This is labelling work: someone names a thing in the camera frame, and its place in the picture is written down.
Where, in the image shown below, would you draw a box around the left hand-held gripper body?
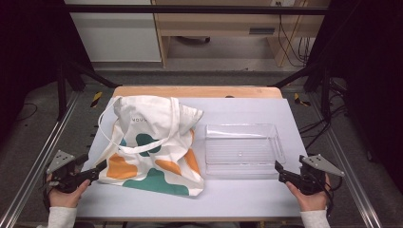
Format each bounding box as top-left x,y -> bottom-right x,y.
46,149 -> 100,195

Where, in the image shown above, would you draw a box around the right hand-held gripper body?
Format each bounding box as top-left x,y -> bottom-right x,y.
278,153 -> 346,196

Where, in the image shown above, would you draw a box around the clear plastic container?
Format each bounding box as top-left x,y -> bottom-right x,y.
204,123 -> 287,176

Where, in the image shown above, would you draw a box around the white patterned tote bag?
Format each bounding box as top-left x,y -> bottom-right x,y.
97,95 -> 205,198

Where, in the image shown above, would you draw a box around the person's left hand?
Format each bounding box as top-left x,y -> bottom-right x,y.
47,174 -> 92,209

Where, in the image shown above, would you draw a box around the person's right hand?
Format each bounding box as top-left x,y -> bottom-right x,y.
284,173 -> 333,213

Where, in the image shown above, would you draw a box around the pale table mat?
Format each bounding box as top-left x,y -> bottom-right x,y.
75,97 -> 308,219

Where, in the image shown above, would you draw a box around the yellow black tape marker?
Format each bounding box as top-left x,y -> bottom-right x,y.
89,90 -> 104,108
293,92 -> 312,107

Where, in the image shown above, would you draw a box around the wooden table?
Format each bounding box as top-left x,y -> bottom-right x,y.
112,85 -> 283,100

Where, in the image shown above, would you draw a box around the white cabinet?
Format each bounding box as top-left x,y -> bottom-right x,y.
63,0 -> 163,64

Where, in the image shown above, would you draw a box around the wooden desk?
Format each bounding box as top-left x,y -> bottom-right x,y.
151,0 -> 331,68

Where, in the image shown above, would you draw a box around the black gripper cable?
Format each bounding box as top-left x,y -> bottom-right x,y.
322,175 -> 345,219
41,172 -> 53,213

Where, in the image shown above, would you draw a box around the aluminium rail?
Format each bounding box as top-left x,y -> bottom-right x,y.
0,90 -> 81,228
308,92 -> 384,228

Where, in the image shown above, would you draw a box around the black floor cables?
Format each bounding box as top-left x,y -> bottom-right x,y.
297,77 -> 350,151

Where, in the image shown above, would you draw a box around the black floor cable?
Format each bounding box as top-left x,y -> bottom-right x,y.
14,102 -> 39,123

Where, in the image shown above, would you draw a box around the black frame brace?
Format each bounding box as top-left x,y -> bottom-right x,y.
267,61 -> 334,123
56,60 -> 123,122

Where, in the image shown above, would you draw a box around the black hanging cables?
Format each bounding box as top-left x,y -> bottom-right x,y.
276,1 -> 314,68

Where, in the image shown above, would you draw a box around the black frame crossbar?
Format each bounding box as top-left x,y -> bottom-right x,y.
65,4 -> 331,16

